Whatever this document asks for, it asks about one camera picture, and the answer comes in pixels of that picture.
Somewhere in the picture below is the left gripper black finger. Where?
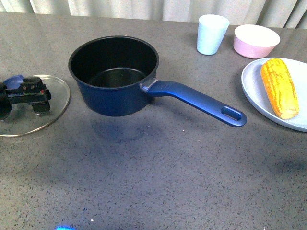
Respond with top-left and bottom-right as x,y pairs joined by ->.
32,102 -> 50,115

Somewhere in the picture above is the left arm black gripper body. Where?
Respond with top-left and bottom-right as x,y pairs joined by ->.
0,77 -> 52,120

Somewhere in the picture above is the glass lid with blue knob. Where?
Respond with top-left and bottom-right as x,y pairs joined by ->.
0,75 -> 71,137

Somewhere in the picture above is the yellow corn cob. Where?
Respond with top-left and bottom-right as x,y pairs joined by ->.
260,58 -> 299,119

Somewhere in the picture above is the dark blue saucepan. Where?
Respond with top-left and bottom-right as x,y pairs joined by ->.
68,36 -> 247,127

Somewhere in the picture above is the light blue cup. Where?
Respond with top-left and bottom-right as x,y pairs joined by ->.
197,14 -> 230,55

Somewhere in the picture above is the grey-blue round plate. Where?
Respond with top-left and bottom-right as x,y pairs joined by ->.
241,57 -> 307,132

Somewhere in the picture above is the pink bowl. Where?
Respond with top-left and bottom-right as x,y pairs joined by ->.
233,24 -> 281,59

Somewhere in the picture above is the white curtain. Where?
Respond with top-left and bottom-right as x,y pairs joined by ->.
0,0 -> 307,29

